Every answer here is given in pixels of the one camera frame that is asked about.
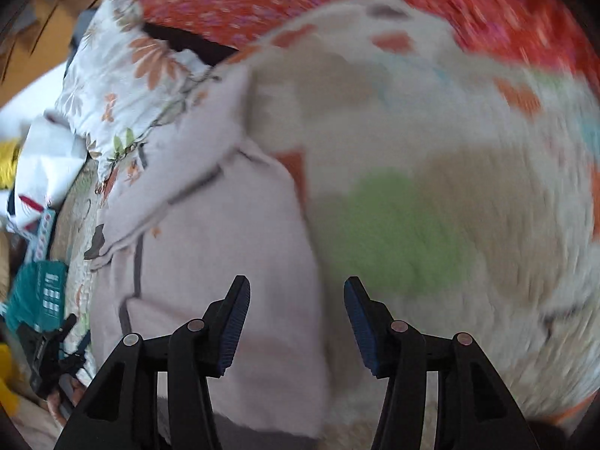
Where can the red floral bedsheet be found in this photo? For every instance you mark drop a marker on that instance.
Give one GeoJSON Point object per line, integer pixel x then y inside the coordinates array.
{"type": "Point", "coordinates": [290, 4]}

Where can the white patterned blanket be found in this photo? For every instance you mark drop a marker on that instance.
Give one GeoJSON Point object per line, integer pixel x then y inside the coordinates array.
{"type": "Point", "coordinates": [422, 173]}

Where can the teal box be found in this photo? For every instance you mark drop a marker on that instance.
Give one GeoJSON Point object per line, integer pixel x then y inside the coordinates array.
{"type": "Point", "coordinates": [40, 293]}

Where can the pale lilac garment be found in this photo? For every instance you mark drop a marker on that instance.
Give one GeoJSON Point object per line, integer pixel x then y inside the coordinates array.
{"type": "Point", "coordinates": [197, 253]}

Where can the white plastic bag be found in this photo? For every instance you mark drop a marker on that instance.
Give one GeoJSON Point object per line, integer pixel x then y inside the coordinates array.
{"type": "Point", "coordinates": [44, 173]}

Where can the white floral pillow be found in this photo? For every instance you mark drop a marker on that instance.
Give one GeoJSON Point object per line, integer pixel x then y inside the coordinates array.
{"type": "Point", "coordinates": [136, 84]}

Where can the yellow cloth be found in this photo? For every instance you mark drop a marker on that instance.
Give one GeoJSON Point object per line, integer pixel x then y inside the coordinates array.
{"type": "Point", "coordinates": [8, 161]}

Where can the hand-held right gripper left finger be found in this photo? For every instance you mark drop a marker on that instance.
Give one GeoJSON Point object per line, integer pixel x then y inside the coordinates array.
{"type": "Point", "coordinates": [230, 333]}

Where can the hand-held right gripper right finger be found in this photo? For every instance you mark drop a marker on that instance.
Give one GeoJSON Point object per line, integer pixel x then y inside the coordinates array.
{"type": "Point", "coordinates": [362, 333]}

